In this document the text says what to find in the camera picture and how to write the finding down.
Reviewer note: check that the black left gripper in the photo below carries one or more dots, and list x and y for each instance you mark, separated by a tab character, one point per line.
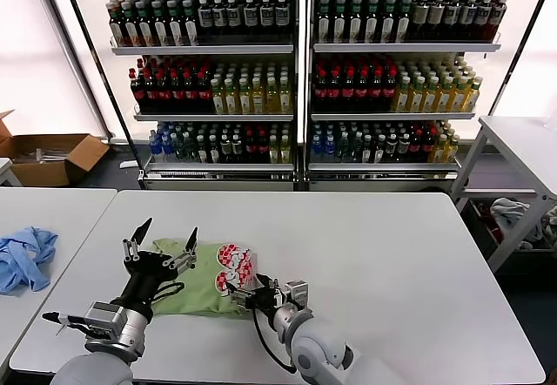
148	272

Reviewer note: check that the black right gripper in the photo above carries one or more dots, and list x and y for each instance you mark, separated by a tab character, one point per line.
267	300

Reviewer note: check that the green polo shirt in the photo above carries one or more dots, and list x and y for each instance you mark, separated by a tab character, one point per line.
196	289

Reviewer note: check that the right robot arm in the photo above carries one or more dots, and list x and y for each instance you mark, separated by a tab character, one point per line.
313	346

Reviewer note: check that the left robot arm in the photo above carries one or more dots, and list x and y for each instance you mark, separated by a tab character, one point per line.
130	330

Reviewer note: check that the small white floor object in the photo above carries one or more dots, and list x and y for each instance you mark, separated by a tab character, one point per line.
127	165

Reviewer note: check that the clear green water bottle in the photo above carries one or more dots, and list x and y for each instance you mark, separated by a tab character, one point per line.
355	147
179	147
190	147
343	147

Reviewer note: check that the blue water bottle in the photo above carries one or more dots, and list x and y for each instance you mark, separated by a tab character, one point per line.
316	147
155	145
167	145
329	147

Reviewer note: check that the white cap dark tea bottle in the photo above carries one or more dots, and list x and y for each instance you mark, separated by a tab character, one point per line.
402	146
213	150
225	147
390	146
378	150
367	150
237	147
201	150

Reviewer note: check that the crumpled light blue cloth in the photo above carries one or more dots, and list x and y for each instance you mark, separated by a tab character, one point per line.
26	258

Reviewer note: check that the red cap cola bottle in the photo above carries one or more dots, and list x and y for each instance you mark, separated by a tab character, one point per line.
138	95
360	94
203	95
333	94
177	95
262	147
190	95
164	95
320	94
151	95
374	94
250	147
346	94
388	94
415	145
428	145

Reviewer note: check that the open cardboard box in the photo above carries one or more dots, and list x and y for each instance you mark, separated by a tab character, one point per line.
39	176

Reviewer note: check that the yellow juice bottle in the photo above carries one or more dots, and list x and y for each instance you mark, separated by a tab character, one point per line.
451	152
429	99
230	102
258	102
401	99
271	102
217	102
438	152
285	102
457	99
415	99
244	102
274	150
443	99
471	99
285	150

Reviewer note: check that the white packing material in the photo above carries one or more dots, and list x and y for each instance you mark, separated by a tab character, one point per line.
52	156

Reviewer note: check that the small white table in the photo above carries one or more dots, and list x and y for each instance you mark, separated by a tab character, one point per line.
5	167

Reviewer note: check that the black metal pole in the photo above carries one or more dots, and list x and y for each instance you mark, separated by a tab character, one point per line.
99	71
514	54

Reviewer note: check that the metal drinks shelving rack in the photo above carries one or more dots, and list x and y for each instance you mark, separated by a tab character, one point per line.
404	48
209	49

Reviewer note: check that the green cap tea bottle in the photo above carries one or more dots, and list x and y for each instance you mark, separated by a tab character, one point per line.
371	25
189	27
402	25
143	28
339	25
387	25
174	27
323	25
355	25
129	28
159	28
116	28

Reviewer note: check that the grey storage bin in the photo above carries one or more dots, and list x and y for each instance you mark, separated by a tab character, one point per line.
476	228

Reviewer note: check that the dark drink bottle white label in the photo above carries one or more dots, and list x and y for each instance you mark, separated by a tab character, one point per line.
204	18
481	15
266	17
282	16
467	15
219	18
250	17
233	18
451	15

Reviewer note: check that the red cloth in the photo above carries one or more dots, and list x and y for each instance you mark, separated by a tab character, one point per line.
494	224

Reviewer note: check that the white grey cloth pile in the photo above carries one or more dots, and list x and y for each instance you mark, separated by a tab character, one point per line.
509	211

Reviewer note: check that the beige label dark bottle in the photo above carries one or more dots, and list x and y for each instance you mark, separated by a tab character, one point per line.
419	17
434	17

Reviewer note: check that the red drink bottle white label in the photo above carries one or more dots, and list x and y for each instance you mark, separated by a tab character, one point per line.
496	17

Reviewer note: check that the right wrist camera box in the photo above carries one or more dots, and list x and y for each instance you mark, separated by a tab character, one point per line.
298	291

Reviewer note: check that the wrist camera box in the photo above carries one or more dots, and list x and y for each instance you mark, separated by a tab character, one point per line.
104	315
298	291

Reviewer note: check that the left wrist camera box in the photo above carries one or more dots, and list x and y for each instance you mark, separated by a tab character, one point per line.
104	315

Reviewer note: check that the grey frame white table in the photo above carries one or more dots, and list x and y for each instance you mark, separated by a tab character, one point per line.
518	141

